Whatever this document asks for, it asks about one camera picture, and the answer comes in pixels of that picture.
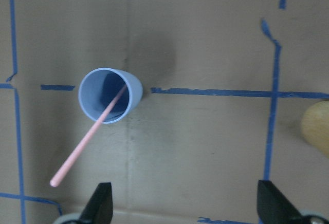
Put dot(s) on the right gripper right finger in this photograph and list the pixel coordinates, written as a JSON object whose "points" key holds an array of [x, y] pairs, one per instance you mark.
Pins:
{"points": [[274, 207]]}

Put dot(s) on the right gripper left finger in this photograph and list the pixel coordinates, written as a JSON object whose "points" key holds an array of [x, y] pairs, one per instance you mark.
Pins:
{"points": [[99, 208]]}

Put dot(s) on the pink chopstick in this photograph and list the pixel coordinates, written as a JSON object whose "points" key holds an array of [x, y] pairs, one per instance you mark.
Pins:
{"points": [[70, 161]]}

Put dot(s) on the blue plastic cup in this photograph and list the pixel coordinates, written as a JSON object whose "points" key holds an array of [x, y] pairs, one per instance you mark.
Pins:
{"points": [[100, 86]]}

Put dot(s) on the bamboo cup holder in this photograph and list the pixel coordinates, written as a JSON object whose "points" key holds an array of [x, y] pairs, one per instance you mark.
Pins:
{"points": [[314, 126]]}

